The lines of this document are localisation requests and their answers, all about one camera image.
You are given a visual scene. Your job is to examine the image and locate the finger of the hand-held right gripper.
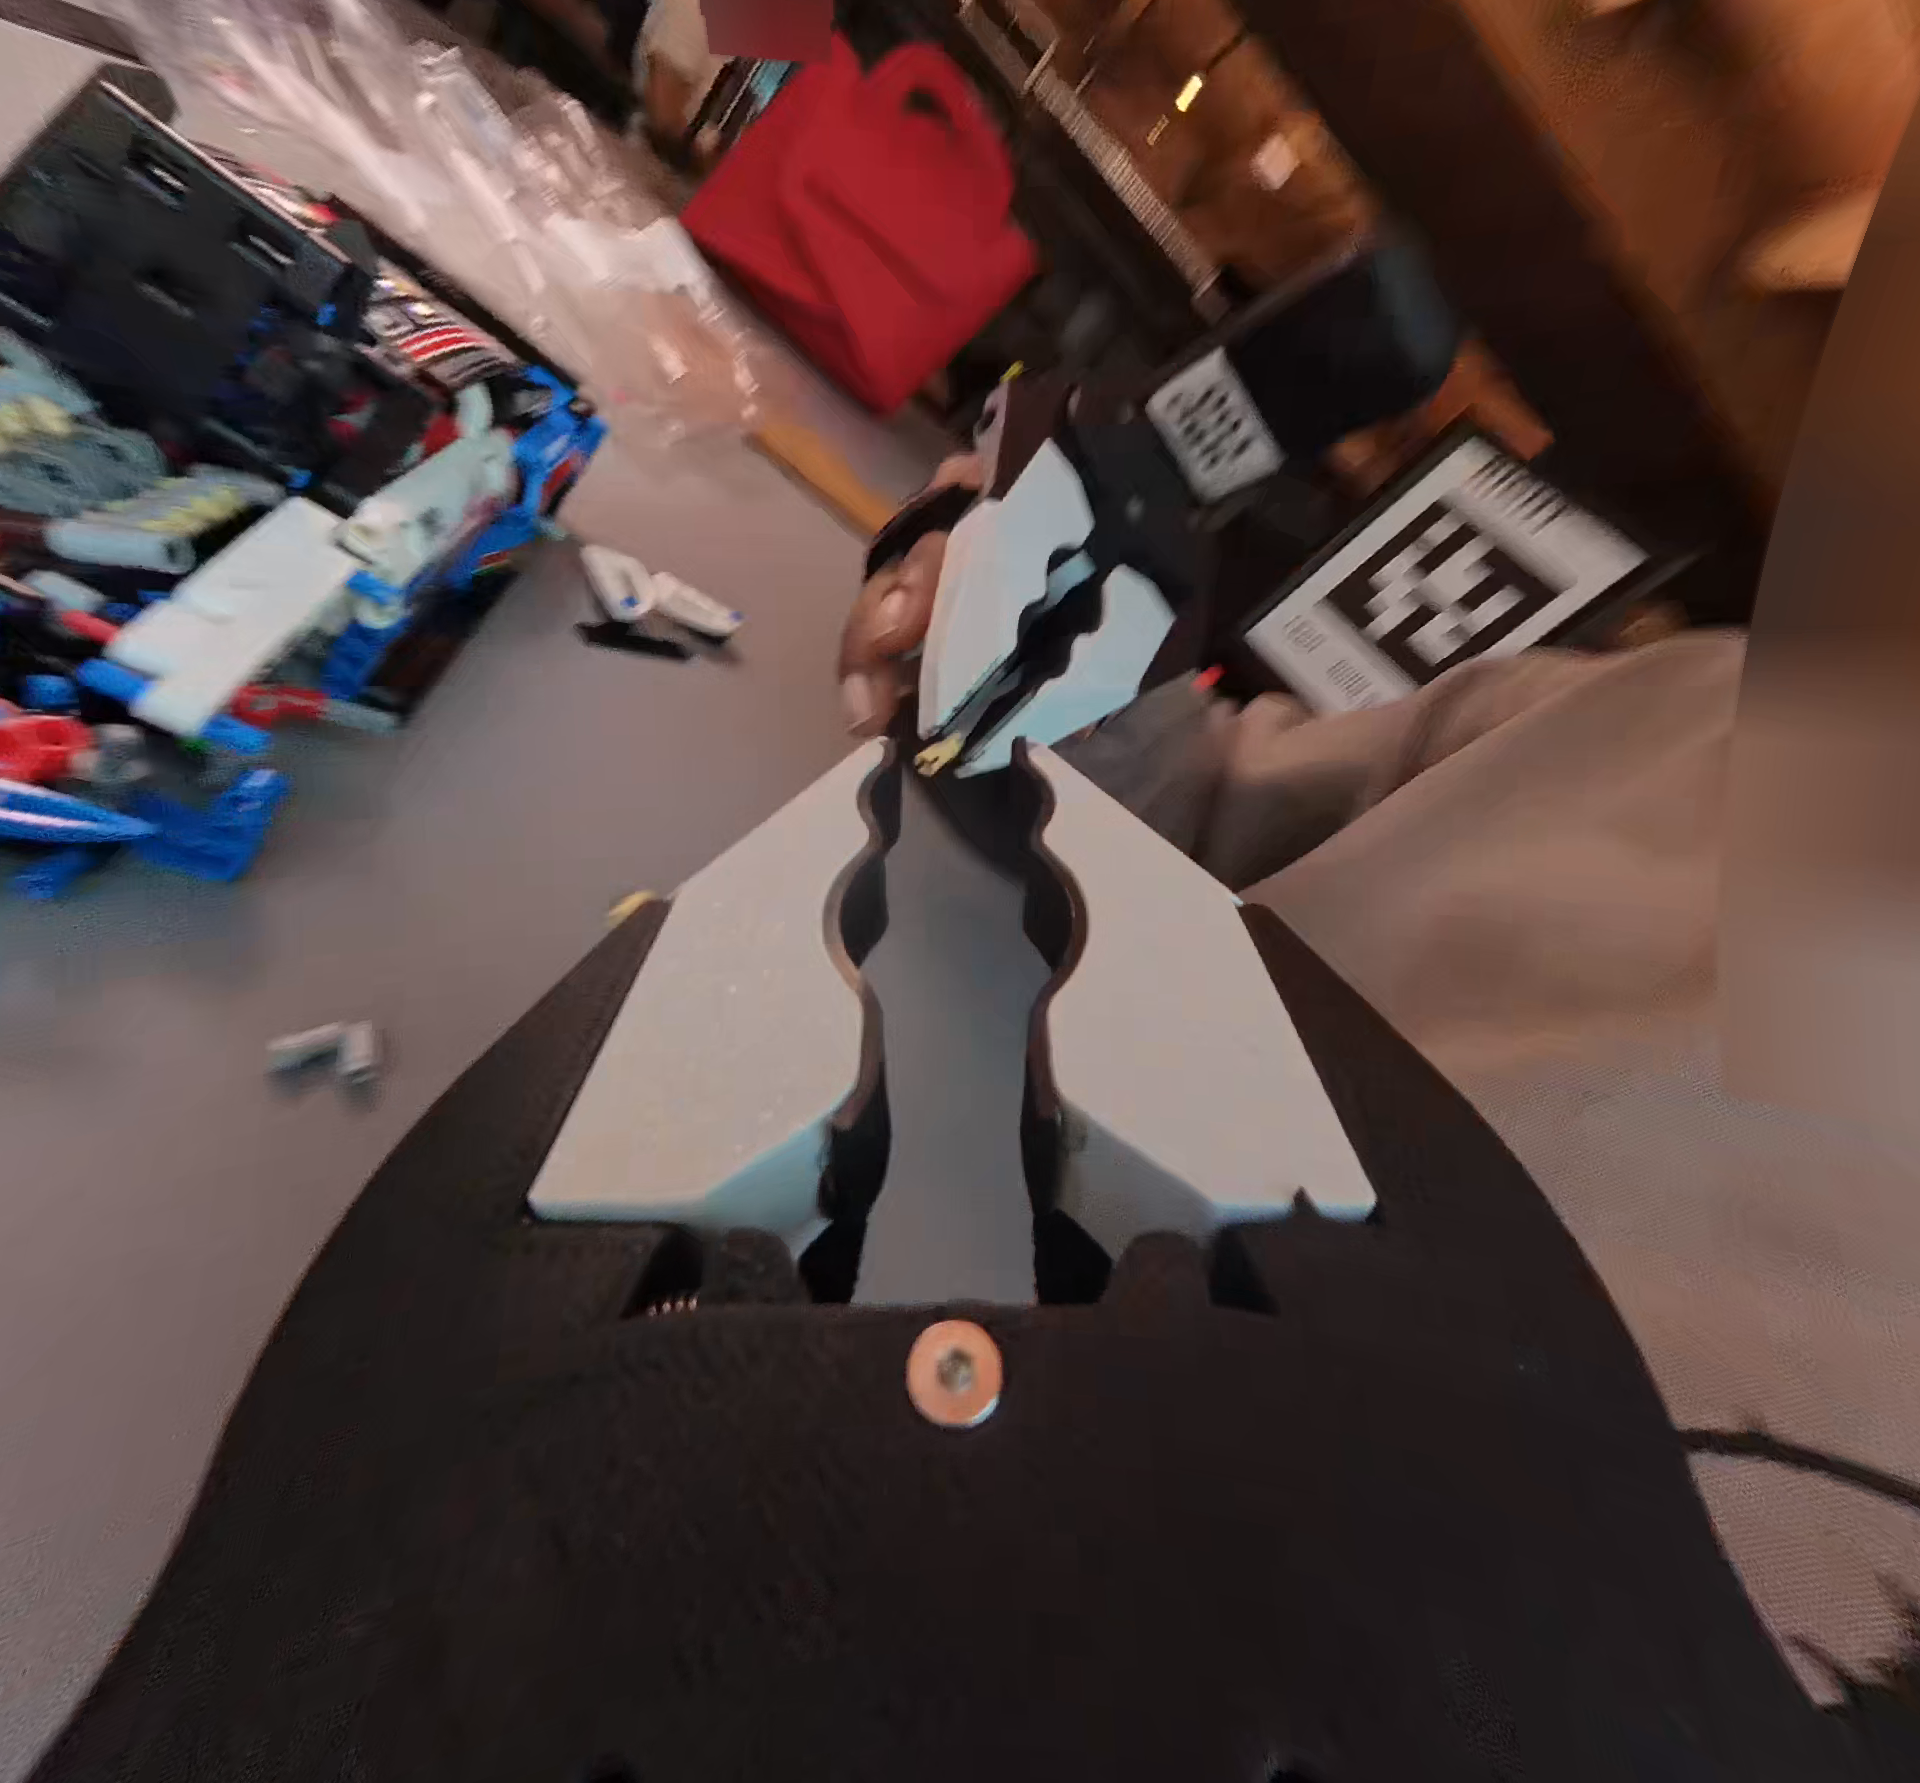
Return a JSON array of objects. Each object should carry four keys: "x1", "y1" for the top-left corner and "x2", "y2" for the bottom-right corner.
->
[
  {"x1": 959, "y1": 561, "x2": 1180, "y2": 780},
  {"x1": 918, "y1": 440, "x2": 1098, "y2": 739}
]

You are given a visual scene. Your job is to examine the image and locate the grey desk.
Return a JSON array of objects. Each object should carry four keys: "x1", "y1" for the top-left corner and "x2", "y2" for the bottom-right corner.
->
[{"x1": 0, "y1": 0, "x2": 961, "y2": 1783}]

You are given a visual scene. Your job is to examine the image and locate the person's right hand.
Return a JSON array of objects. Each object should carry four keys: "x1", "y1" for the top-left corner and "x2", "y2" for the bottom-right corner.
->
[{"x1": 837, "y1": 564, "x2": 935, "y2": 738}]

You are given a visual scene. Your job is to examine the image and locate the black brick assembly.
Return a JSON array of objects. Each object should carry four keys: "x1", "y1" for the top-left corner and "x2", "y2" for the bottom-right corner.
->
[{"x1": 897, "y1": 748, "x2": 1040, "y2": 914}]

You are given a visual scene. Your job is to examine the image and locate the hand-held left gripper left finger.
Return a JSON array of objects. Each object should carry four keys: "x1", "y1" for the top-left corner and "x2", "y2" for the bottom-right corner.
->
[{"x1": 527, "y1": 738, "x2": 901, "y2": 1267}]

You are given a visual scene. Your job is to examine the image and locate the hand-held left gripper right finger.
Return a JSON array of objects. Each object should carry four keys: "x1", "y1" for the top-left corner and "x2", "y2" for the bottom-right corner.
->
[{"x1": 1012, "y1": 739, "x2": 1379, "y2": 1254}]

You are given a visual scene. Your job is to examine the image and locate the toy brick race car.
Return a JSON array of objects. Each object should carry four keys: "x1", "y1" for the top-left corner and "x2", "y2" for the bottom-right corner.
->
[{"x1": 0, "y1": 88, "x2": 609, "y2": 903}]

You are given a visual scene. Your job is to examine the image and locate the black cable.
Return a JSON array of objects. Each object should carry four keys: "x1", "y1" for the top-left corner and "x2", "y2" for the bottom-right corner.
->
[{"x1": 1678, "y1": 1428, "x2": 1920, "y2": 1516}]

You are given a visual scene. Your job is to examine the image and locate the framed black white tag sign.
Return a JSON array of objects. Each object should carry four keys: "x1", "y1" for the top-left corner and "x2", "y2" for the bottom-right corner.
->
[{"x1": 1238, "y1": 427, "x2": 1656, "y2": 715}]

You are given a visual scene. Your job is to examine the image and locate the person's right forearm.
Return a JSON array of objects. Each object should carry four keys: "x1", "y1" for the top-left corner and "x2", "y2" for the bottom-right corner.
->
[{"x1": 1071, "y1": 629, "x2": 1750, "y2": 914}]

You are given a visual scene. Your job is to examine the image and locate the red felt bag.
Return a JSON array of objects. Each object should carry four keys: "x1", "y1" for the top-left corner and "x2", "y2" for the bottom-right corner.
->
[{"x1": 682, "y1": 34, "x2": 1040, "y2": 415}]

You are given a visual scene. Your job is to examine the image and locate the pile of clear plastic bags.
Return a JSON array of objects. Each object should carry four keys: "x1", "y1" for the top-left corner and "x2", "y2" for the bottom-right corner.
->
[{"x1": 0, "y1": 0, "x2": 759, "y2": 456}]

